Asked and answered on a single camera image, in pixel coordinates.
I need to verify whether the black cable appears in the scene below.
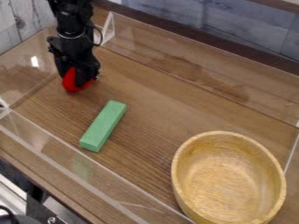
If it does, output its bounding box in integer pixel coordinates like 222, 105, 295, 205
0, 205, 19, 224

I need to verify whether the clear acrylic enclosure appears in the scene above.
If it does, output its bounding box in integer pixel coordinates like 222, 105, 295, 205
0, 13, 299, 224

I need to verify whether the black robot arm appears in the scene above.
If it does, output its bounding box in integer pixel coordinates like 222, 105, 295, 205
47, 0, 104, 92

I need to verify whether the black clamp bracket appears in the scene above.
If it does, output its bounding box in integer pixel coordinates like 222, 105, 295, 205
25, 195, 67, 224

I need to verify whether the clear acrylic corner bracket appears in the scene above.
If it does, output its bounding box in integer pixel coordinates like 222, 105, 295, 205
87, 13, 116, 46

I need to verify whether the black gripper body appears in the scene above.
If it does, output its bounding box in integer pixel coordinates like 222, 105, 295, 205
45, 30, 103, 80

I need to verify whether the wooden bowl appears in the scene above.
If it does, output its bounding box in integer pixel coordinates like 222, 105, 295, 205
171, 131, 286, 224

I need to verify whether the red plush fruit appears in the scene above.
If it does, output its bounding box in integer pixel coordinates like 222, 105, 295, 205
61, 66, 92, 92

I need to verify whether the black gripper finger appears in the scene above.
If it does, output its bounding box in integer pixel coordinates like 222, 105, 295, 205
75, 68, 96, 88
55, 56, 71, 77

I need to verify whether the green rectangular block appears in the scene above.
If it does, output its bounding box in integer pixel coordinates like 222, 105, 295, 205
79, 101, 127, 152

